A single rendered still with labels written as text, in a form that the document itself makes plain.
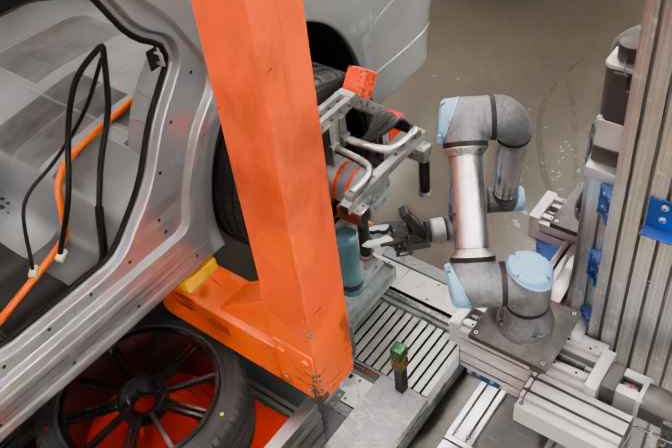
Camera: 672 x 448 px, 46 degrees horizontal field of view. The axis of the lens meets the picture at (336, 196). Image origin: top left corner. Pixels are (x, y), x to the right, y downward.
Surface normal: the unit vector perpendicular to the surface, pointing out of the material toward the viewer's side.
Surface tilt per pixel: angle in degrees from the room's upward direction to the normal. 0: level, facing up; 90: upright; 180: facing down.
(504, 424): 0
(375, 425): 0
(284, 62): 90
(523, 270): 7
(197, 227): 90
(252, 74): 90
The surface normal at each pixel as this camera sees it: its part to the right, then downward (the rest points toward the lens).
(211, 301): -0.10, -0.74
